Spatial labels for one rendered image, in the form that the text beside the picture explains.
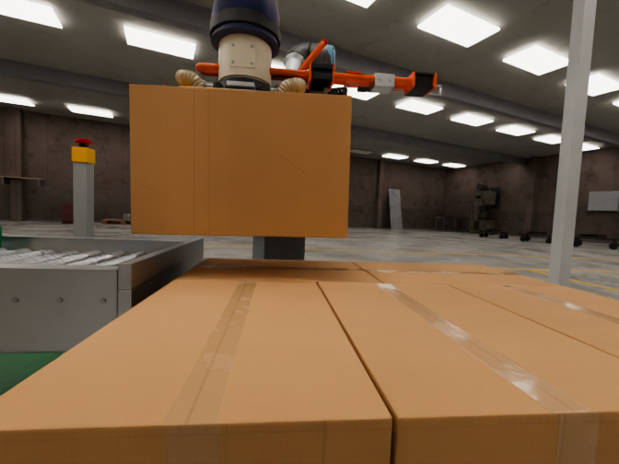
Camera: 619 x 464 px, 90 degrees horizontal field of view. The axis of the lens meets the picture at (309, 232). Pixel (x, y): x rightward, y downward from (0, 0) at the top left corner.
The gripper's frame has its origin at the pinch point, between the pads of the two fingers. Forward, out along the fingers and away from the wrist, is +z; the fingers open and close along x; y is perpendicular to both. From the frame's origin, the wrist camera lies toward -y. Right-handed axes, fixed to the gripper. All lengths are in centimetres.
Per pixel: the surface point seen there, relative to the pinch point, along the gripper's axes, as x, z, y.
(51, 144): 172, -1154, 861
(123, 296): -67, 34, 49
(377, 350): -66, 64, 0
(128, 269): -61, 34, 48
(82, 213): -51, -48, 106
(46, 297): -67, 34, 65
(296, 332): -66, 57, 12
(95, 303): -68, 34, 55
